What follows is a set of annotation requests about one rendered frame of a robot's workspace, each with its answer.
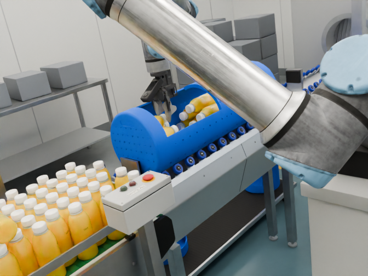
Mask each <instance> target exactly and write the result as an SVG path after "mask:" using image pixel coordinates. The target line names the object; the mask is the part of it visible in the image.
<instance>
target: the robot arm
mask: <svg viewBox="0 0 368 276"><path fill-rule="evenodd" d="M82 1H83V2H84V3H85V4H86V5H87V6H88V7H89V8H90V9H91V10H92V11H93V12H94V13H95V14H96V15H97V16H98V17H99V18H100V19H104V18H106V16H108V17H110V18H111V19H112V20H115V21H116V22H118V23H119V24H121V25H122V26H123V27H125V28H126V29H127V30H128V31H130V32H131V33H132V34H134V35H135V36H136V37H137V38H139V39H140V40H141V44H142V49H143V54H144V58H145V63H146V68H147V72H148V73H150V76H151V77H155V78H153V80H152V81H151V83H150V84H149V86H148V87H147V89H146V90H145V92H144V93H143V95H142V96H141V98H140V99H141V101H142V102H152V105H153V108H154V110H155V112H156V114H157V115H158V116H159V115H161V114H162V113H163V112H164V111H165V115H166V120H167V121H168V122H169V123H170V122H171V115H172V114H173V113H174V112H175V111H176V110H177V108H176V106H174V105H172V104H171V101H170V98H172V97H175V96H177V95H178V94H177V88H176V83H173V80H172V76H171V70H170V69H169V64H168V61H169V62H170V63H172V64H173V65H174V66H175V67H177V68H178V69H179V70H180V71H182V72H183V73H184V74H186V75H187V76H189V78H191V79H192V80H194V81H195V82H196V83H198V84H199V85H200V86H201V87H203V88H204V89H205V90H207V91H208V92H209V93H210V94H212V95H213V96H214V97H216V98H217V99H219V100H220V101H221V102H222V103H224V104H225V105H226V106H227V107H229V108H230V109H231V110H233V111H234V112H235V113H236V114H238V115H239V116H241V117H242V118H243V119H245V120H246V121H247V122H248V123H250V124H251V125H252V126H253V127H255V128H256V129H257V130H258V131H259V132H260V139H261V143H262V144H263V145H264V146H266V147H267V148H268V150H267V151H266V153H265V157H266V158H268V159H269V160H271V161H273V162H274V163H276V164H278V165H279V166H280V167H282V168H283V169H285V170H287V171H288V172H290V173H292V174H293V175H295V176H296V177H298V178H299V179H301V180H302V181H304V182H305V183H307V184H309V185H310V186H312V187H314V188H317V189H320V188H323V187H325V186H326V185H327V184H328V183H329V182H330V181H331V180H332V178H333V177H334V176H336V175H337V173H338V172H339V171H340V169H341V168H342V167H343V166H344V165H345V163H346V162H347V161H348V159H349V158H350V157H351V156H352V155H353V153H354V152H355V151H356V150H357V148H358V147H359V146H360V145H362V146H365V147H367V148H368V34H364V35H355V36H351V37H348V38H345V39H343V40H341V41H339V42H338V43H336V44H335V45H333V46H332V47H331V48H330V50H329V51H327V52H326V54H325V55H324V57H323V59H322V61H321V64H320V77H321V80H322V82H321V83H320V84H319V85H318V87H317V88H316V89H315V90H314V92H313V93H312V94H311V95H309V94H308V93H307V92H305V91H304V90H302V91H289V90H287V89H286V88H285V87H284V86H282V85H281V84H280V83H278V82H277V81H276V80H275V79H273V78H272V77H271V76H269V75H268V74H267V73H266V72H264V71H263V70H261V69H260V68H259V67H258V66H256V65H255V64H254V63H252V62H251V61H250V60H249V59H247V58H246V57H245V56H243V55H242V54H241V53H240V52H238V51H237V50H235V49H234V48H233V47H232V46H230V45H229V44H228V43H226V42H225V41H224V40H223V39H221V38H220V37H219V36H217V35H216V34H214V33H213V32H212V31H210V30H209V29H208V28H207V27H205V26H204V25H203V24H202V23H200V22H199V21H198V20H196V16H197V14H198V12H199V9H198V7H197V6H196V4H195V3H194V2H193V1H192V0H82ZM174 87H175V88H176V93H175V89H174ZM162 102H164V103H162Z"/></svg>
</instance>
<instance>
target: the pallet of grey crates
mask: <svg viewBox="0 0 368 276"><path fill-rule="evenodd" d="M200 23H202V24H203V25H204V26H205V27H207V28H208V29H209V30H210V31H212V32H213V33H214V34H216V35H217V36H219V37H220V38H221V39H223V40H224V41H225V42H226V43H228V44H229V45H230V46H232V47H233V48H234V49H235V50H237V51H238V52H240V53H241V54H242V55H243V56H245V57H246V58H247V59H249V60H250V61H257V62H260V63H262V64H264V65H265V66H266V67H268V68H269V69H270V71H271V72H272V73H273V75H274V77H275V79H276V81H277V82H278V83H280V78H279V69H278V54H277V53H278V48H277V34H276V30H275V16H274V13H270V14H259V15H249V16H246V17H243V18H238V19H235V20H234V30H235V36H233V28H232V21H231V20H228V21H226V18H220V19H209V20H203V21H200ZM176 72H177V78H178V82H179V88H180V89H182V88H184V87H185V86H187V85H190V84H192V83H195V81H194V80H192V79H191V78H189V76H187V75H186V74H184V73H183V72H182V71H180V70H179V69H178V68H177V67H176Z"/></svg>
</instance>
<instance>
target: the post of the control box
mask: <svg viewBox="0 0 368 276"><path fill-rule="evenodd" d="M138 233H139V238H140V243H141V247H142V252H143V256H144V259H145V264H146V268H147V273H148V276H165V274H164V269H163V265H162V259H161V256H160V251H159V246H158V242H157V236H156V232H155V228H154V223H153V219H152V220H150V221H149V222H148V223H146V224H145V225H143V226H142V227H140V228H139V229H138Z"/></svg>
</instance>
